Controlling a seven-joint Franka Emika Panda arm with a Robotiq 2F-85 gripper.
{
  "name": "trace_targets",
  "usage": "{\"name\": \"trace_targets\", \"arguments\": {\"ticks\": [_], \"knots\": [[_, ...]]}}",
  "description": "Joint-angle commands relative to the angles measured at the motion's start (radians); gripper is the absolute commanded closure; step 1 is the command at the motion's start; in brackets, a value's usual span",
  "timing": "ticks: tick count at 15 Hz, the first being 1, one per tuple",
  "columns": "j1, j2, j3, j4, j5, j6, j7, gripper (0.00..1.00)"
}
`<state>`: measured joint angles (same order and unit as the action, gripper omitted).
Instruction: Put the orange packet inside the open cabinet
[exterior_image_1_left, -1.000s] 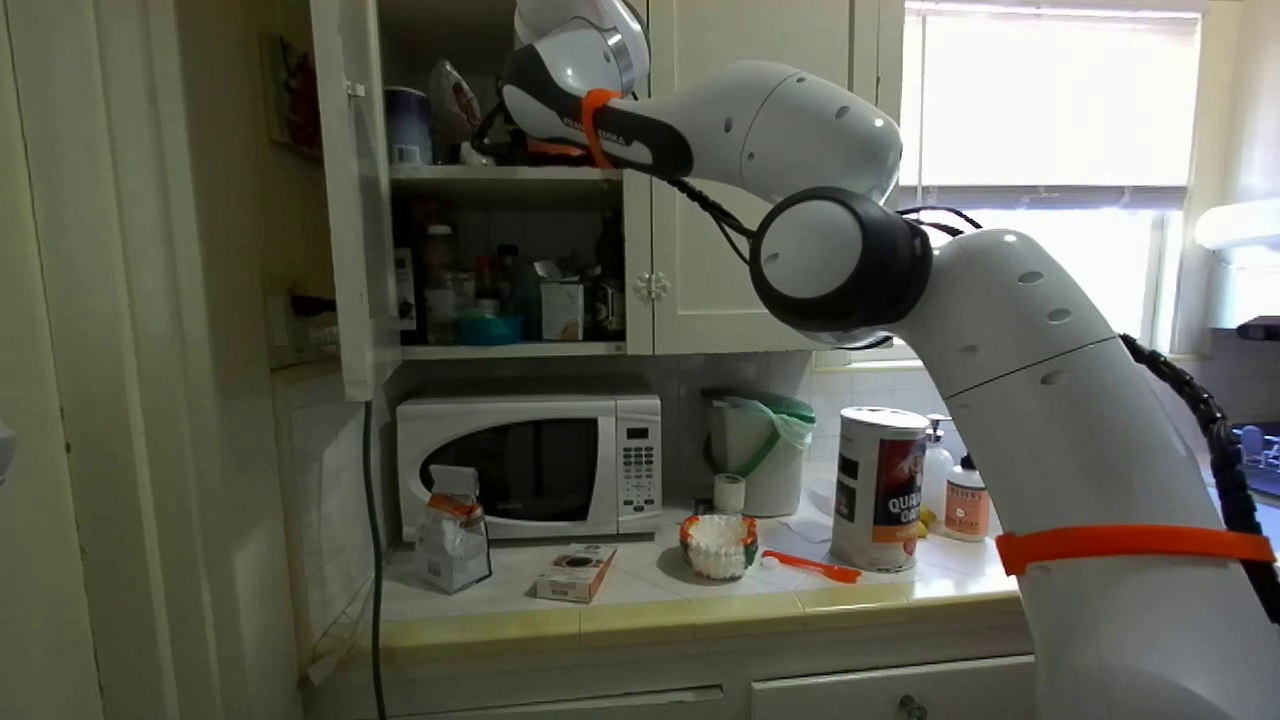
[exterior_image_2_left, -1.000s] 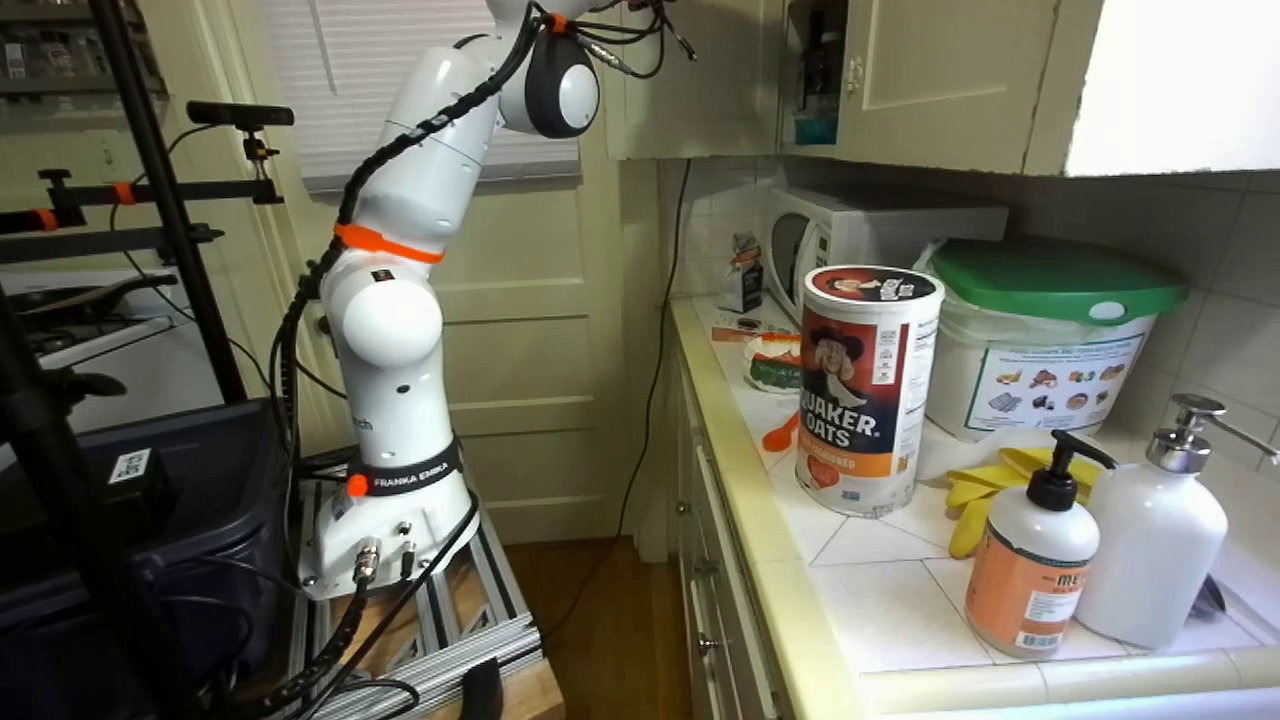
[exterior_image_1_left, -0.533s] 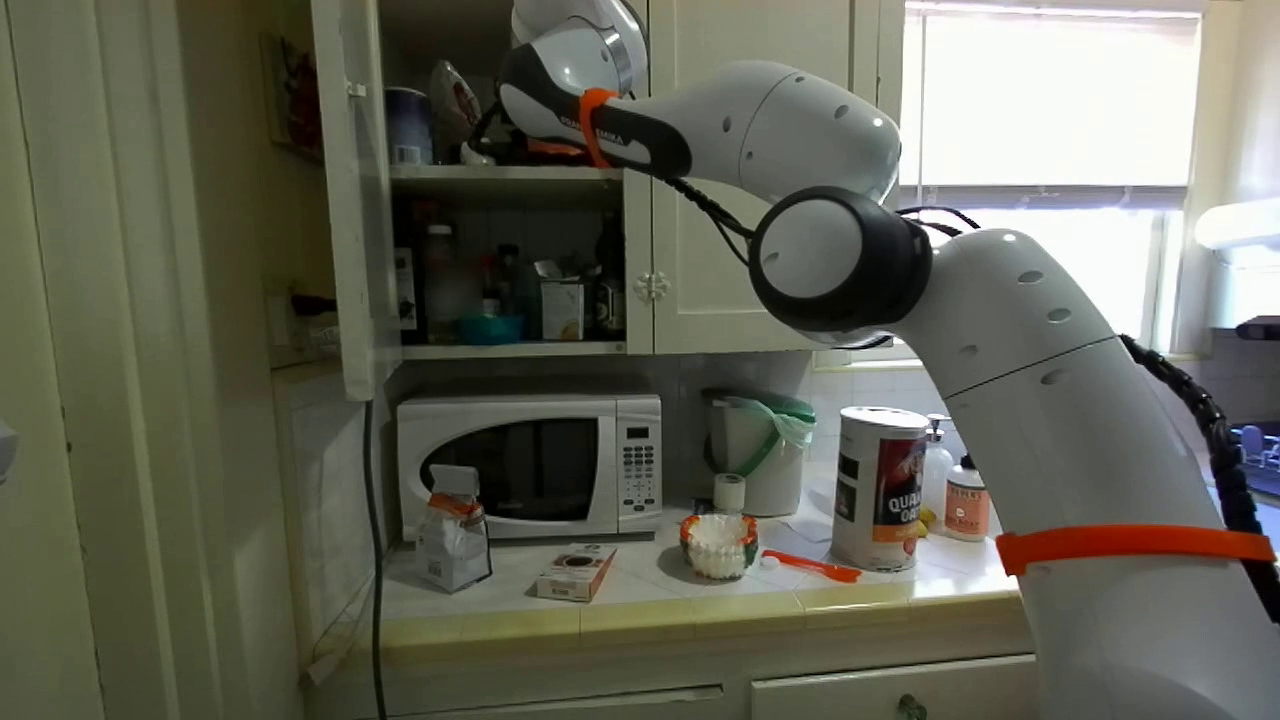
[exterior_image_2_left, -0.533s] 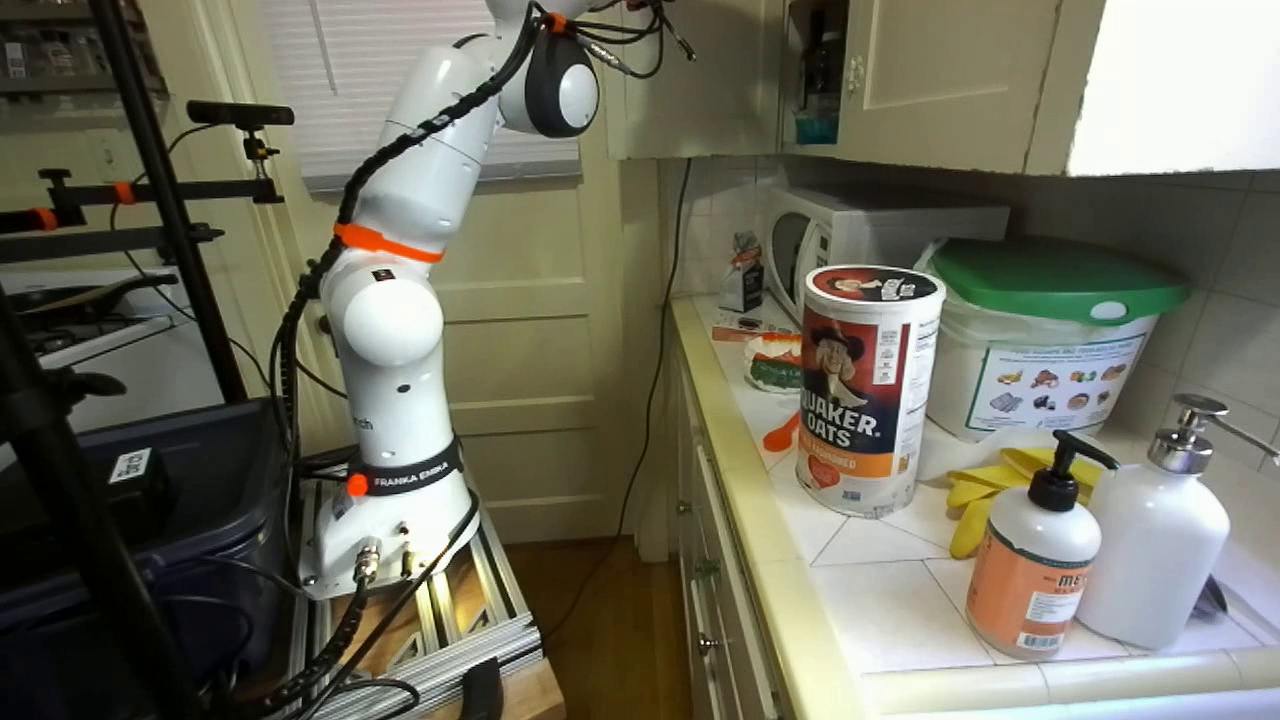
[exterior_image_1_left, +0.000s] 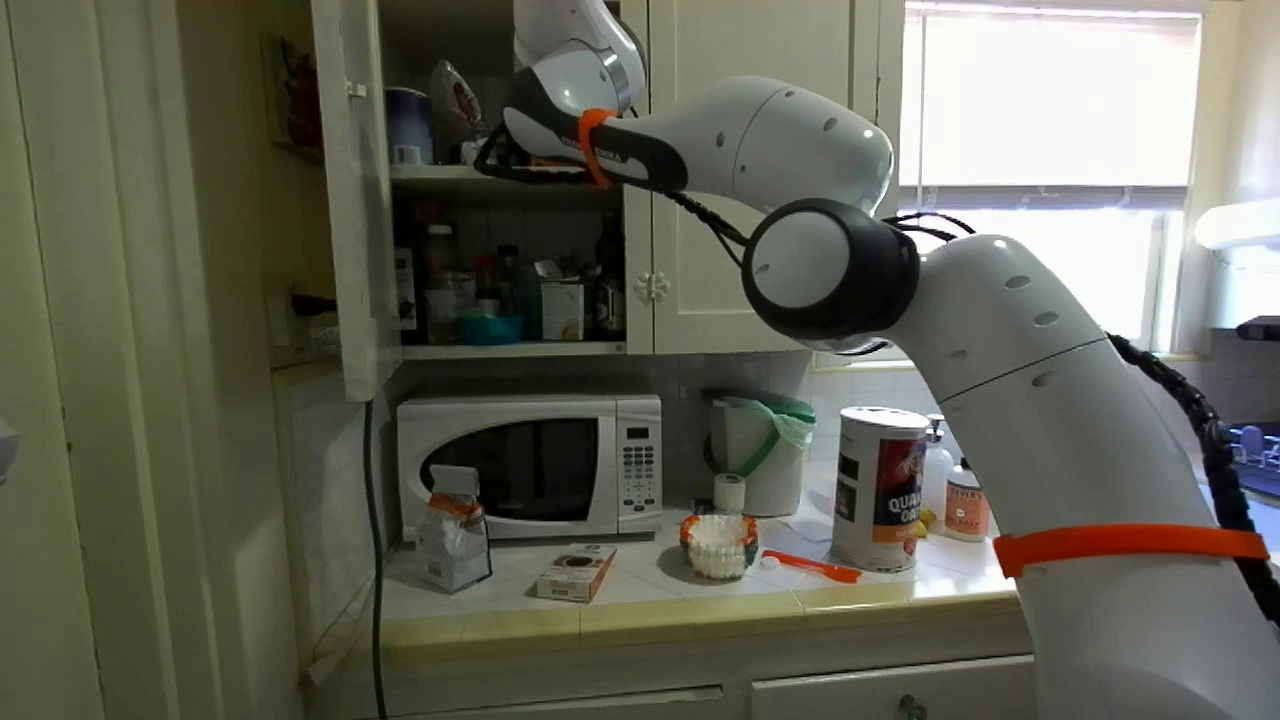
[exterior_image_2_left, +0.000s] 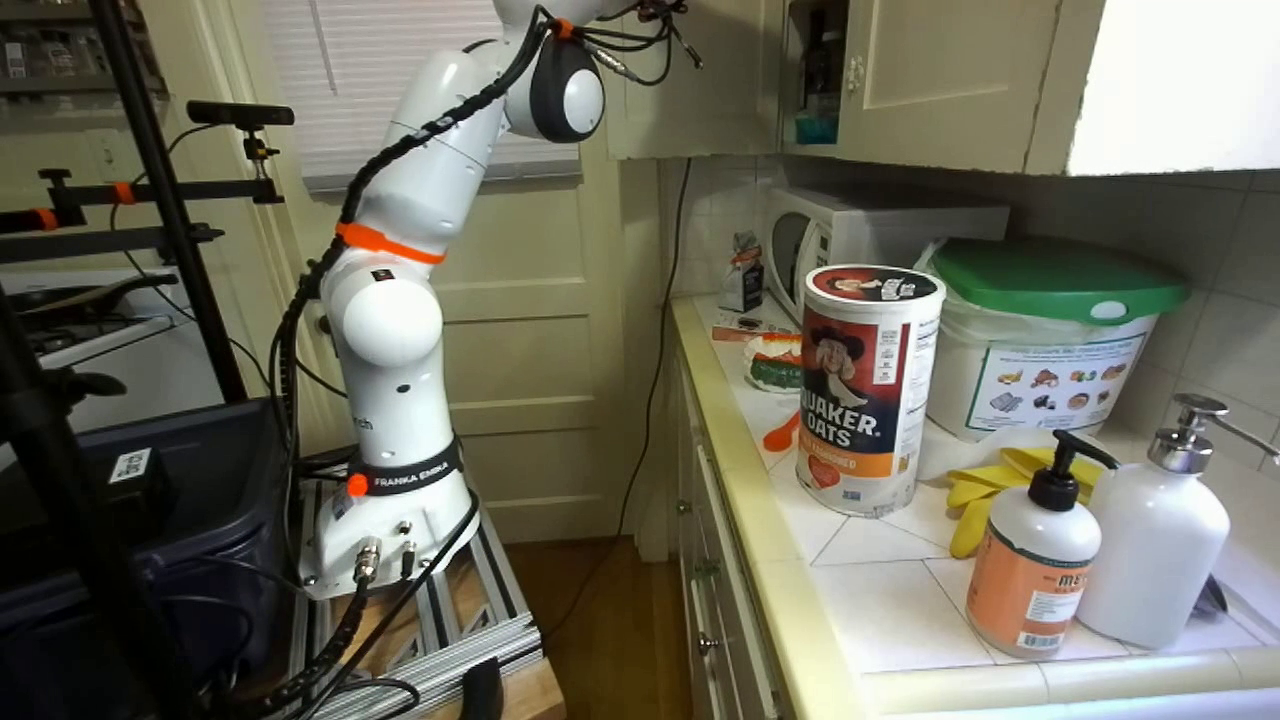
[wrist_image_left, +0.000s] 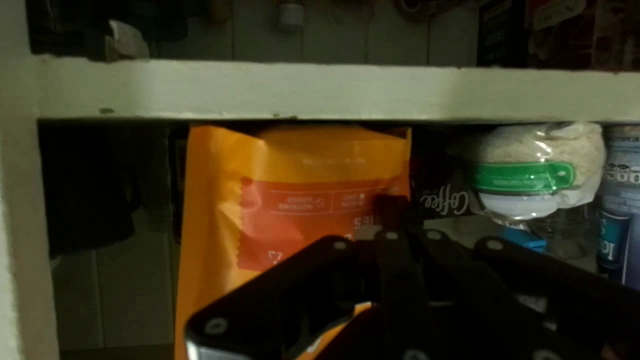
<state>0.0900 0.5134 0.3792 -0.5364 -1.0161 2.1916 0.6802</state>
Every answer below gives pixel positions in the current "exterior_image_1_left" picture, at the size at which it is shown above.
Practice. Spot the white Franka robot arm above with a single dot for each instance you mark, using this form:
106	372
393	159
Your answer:
1064	400

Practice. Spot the small white box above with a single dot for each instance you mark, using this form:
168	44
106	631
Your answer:
560	309

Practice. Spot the closed white cabinet door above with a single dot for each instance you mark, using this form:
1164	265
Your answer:
693	286

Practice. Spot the white lower cabinet drawer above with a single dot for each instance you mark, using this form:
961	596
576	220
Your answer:
852	693

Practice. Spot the white soap pump bottle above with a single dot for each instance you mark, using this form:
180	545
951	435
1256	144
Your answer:
936	468

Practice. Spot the teal bowl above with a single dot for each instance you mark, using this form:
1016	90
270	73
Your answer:
489	329

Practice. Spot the blue dish rack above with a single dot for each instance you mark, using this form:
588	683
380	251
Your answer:
1256	463

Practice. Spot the bright kitchen window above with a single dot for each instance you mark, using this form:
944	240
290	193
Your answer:
1064	106

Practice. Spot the open white cabinet door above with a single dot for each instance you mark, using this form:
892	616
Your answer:
355	200

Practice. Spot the blue and white jar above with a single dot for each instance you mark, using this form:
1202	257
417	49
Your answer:
410	126

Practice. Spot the white microwave oven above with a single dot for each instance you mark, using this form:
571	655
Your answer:
524	466

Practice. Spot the orange soap pump bottle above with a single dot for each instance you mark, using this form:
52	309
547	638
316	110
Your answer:
964	508

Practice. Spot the flat brown packet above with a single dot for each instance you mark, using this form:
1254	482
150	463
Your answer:
571	574

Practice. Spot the small white cup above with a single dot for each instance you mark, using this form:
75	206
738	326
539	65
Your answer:
728	494

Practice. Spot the orange plastic spoon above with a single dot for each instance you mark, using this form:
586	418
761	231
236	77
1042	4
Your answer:
816	570

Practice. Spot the bowl with white filters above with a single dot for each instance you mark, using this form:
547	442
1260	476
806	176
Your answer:
722	545

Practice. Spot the Quaker oats canister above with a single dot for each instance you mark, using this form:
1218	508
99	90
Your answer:
882	494

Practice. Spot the dark glass bottle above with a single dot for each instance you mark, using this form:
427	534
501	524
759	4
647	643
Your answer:
608	286

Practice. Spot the white tub with green lid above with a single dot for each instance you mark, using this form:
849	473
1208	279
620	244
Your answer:
770	466

